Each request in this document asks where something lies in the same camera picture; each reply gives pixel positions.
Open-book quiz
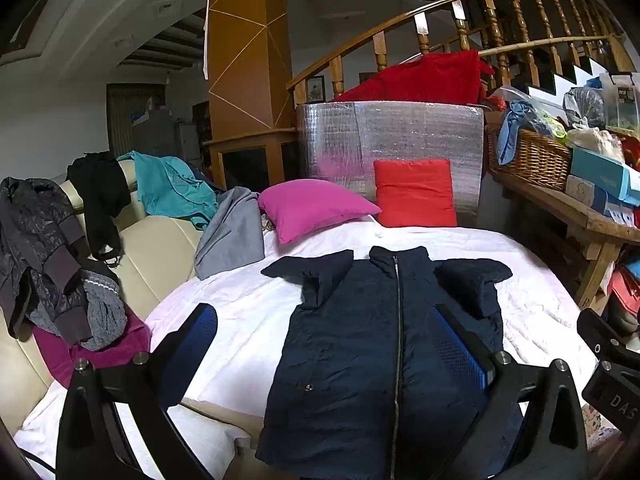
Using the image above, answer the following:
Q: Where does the red bag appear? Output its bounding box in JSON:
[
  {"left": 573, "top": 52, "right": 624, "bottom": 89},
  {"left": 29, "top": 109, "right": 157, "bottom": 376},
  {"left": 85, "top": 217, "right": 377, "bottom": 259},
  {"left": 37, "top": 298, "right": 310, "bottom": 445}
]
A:
[{"left": 606, "top": 265, "right": 640, "bottom": 333}]

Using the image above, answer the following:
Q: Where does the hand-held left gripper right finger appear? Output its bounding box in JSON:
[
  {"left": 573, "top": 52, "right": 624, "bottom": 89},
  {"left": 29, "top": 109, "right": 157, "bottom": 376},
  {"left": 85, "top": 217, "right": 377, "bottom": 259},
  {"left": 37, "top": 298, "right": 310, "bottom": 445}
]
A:
[{"left": 432, "top": 303, "right": 588, "bottom": 480}]

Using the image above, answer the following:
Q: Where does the cream plastic bag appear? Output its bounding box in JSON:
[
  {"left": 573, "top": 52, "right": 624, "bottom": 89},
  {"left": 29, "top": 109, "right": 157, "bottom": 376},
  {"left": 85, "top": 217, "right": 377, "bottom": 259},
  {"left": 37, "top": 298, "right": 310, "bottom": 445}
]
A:
[{"left": 567, "top": 127, "right": 625, "bottom": 162}]

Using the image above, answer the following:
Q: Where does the clear plastic container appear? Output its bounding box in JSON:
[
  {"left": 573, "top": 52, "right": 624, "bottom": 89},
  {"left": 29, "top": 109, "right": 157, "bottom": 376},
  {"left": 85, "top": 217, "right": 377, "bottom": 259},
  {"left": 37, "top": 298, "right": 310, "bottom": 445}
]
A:
[{"left": 597, "top": 72, "right": 640, "bottom": 133}]

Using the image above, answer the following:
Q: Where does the red cloth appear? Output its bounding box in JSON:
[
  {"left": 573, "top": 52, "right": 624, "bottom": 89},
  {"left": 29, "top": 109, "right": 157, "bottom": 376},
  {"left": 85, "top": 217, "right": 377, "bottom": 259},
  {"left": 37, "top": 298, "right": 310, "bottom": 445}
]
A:
[{"left": 332, "top": 50, "right": 496, "bottom": 106}]

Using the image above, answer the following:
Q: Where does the blue cloth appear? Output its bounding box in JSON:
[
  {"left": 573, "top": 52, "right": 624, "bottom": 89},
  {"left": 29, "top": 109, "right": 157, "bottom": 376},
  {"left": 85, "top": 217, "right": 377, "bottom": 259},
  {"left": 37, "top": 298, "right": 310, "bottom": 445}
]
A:
[{"left": 497, "top": 100, "right": 551, "bottom": 166}]

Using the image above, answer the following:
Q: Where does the white cardboard box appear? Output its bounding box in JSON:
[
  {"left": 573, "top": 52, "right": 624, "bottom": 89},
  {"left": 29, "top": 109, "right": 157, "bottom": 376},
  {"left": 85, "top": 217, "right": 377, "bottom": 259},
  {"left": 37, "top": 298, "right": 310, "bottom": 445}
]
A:
[{"left": 565, "top": 175, "right": 636, "bottom": 223}]

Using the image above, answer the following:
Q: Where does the teal garment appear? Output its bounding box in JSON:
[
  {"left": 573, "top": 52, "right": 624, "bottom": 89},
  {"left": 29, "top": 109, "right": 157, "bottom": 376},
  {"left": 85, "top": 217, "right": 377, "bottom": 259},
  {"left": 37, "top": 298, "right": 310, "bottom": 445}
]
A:
[{"left": 117, "top": 151, "right": 226, "bottom": 231}]

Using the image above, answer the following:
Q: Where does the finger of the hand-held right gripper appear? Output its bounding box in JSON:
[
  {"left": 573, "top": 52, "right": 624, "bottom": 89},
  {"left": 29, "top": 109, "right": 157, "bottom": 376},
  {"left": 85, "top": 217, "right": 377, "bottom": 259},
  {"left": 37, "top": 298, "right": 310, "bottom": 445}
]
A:
[{"left": 576, "top": 308, "right": 640, "bottom": 368}]

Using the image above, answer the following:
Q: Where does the black garment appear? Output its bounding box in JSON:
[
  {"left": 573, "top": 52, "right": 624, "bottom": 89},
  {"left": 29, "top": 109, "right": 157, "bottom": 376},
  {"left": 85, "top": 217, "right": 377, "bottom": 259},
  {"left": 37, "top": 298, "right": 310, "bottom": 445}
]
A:
[{"left": 66, "top": 151, "right": 132, "bottom": 267}]

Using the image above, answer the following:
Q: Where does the magenta cloth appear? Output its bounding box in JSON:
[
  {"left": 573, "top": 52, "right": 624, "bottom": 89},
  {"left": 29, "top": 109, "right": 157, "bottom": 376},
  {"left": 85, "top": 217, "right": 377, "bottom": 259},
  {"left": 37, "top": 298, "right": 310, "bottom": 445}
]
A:
[{"left": 32, "top": 310, "right": 151, "bottom": 388}]

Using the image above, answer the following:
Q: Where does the navy zip jacket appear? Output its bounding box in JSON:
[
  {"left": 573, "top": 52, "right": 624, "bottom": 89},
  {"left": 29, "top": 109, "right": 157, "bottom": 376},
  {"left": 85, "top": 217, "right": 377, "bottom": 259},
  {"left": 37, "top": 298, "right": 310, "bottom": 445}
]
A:
[{"left": 255, "top": 246, "right": 523, "bottom": 480}]

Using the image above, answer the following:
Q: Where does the white floral blanket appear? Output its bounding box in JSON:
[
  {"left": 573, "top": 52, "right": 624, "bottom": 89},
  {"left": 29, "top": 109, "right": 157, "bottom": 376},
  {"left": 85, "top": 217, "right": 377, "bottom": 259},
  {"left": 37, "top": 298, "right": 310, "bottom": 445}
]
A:
[{"left": 12, "top": 212, "right": 601, "bottom": 480}]

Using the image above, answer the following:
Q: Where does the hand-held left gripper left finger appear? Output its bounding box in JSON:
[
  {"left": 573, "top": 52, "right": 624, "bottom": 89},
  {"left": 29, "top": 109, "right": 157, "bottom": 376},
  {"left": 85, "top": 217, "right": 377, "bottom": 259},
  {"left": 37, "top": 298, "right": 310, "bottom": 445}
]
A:
[{"left": 56, "top": 303, "right": 219, "bottom": 480}]

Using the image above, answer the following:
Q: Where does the grey knit sweater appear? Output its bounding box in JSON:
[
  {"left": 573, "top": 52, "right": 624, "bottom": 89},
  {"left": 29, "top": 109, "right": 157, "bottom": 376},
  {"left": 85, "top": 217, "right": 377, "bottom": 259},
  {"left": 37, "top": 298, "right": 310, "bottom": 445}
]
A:
[{"left": 27, "top": 269, "right": 128, "bottom": 352}]

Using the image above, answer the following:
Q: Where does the dark puffer jacket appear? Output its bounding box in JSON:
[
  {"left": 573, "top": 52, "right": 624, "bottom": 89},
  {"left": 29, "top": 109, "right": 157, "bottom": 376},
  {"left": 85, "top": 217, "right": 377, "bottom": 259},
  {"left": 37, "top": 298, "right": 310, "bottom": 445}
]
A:
[{"left": 0, "top": 162, "right": 121, "bottom": 343}]

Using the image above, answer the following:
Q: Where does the wicker basket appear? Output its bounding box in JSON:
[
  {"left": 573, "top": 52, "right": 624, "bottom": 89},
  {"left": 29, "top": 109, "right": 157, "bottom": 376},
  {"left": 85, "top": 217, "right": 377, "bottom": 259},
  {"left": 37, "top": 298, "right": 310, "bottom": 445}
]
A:
[{"left": 486, "top": 125, "right": 573, "bottom": 192}]

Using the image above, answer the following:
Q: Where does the grey garment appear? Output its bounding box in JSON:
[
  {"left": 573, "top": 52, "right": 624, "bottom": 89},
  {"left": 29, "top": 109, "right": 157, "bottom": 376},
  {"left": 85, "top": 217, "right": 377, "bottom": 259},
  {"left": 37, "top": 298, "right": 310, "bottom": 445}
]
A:
[{"left": 194, "top": 186, "right": 266, "bottom": 281}]

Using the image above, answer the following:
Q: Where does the silver foil insulation mat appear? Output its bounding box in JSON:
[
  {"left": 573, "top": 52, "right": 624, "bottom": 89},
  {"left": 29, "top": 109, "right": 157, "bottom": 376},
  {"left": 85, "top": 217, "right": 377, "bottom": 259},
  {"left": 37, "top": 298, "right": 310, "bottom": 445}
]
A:
[{"left": 296, "top": 101, "right": 485, "bottom": 228}]

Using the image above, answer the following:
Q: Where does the dark grey plastic bag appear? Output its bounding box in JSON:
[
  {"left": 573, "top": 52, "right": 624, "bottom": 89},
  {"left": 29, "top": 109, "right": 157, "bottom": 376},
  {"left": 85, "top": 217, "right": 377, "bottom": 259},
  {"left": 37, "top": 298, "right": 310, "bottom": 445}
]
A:
[{"left": 564, "top": 87, "right": 607, "bottom": 128}]

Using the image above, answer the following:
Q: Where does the magenta pillow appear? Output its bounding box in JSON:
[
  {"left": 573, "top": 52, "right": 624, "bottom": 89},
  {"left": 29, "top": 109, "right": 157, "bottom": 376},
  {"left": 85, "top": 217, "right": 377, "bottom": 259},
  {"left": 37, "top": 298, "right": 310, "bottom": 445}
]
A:
[{"left": 257, "top": 179, "right": 383, "bottom": 245}]

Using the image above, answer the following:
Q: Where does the red pillow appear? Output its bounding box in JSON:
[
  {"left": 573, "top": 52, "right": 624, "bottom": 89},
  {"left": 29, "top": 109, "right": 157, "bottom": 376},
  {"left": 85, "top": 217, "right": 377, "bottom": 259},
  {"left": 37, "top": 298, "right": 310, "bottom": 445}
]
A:
[{"left": 373, "top": 158, "right": 458, "bottom": 228}]

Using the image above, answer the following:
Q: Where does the teal cardboard box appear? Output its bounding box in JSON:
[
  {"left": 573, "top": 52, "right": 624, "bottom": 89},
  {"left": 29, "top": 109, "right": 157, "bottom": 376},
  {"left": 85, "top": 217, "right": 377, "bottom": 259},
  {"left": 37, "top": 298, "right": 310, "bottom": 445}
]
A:
[{"left": 570, "top": 146, "right": 640, "bottom": 208}]

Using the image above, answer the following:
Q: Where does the beige sofa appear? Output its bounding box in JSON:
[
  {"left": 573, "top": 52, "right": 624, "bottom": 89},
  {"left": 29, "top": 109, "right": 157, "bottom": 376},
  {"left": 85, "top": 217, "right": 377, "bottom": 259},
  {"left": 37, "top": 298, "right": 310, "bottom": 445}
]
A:
[{"left": 0, "top": 160, "right": 266, "bottom": 461}]

